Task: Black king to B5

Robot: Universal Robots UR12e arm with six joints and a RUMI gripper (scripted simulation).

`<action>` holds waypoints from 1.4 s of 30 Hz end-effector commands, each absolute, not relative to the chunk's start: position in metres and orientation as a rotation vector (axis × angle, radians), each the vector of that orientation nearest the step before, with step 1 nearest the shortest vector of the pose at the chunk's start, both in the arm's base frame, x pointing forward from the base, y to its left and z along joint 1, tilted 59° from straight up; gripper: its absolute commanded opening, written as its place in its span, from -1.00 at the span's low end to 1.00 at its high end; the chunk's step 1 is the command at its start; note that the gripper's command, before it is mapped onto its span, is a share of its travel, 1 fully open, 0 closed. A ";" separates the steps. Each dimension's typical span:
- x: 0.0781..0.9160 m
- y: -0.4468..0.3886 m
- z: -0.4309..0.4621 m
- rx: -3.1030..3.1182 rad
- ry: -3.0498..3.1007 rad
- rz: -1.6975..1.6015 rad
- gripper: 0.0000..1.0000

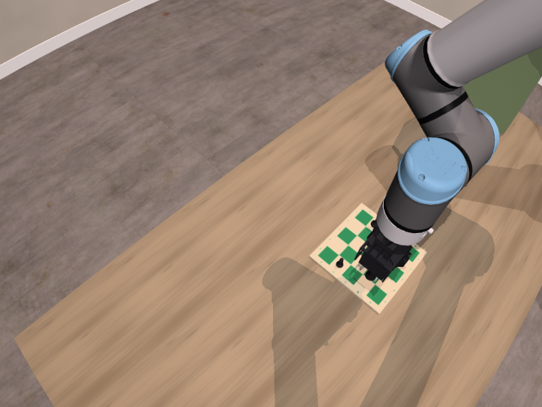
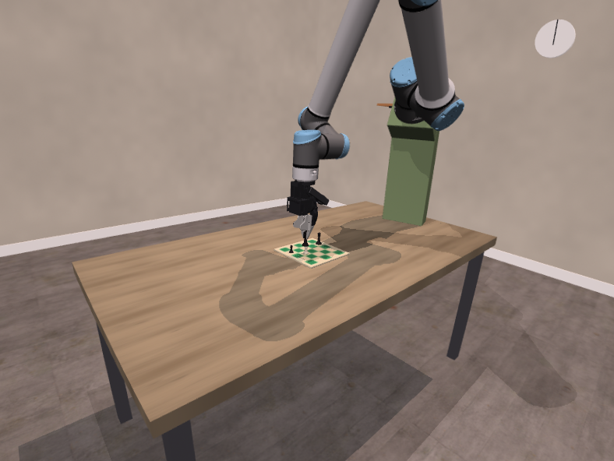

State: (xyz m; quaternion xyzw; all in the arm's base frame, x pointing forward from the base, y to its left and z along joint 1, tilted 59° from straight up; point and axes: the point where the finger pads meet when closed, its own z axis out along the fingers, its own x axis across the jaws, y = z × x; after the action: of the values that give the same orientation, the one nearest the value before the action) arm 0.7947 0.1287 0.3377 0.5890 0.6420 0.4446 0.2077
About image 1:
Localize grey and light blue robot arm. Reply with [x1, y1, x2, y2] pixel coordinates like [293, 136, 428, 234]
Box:
[377, 0, 542, 245]

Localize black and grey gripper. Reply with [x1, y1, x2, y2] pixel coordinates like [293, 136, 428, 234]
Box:
[354, 227, 413, 282]

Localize green and cream chessboard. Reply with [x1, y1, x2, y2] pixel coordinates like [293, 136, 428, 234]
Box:
[310, 203, 426, 314]

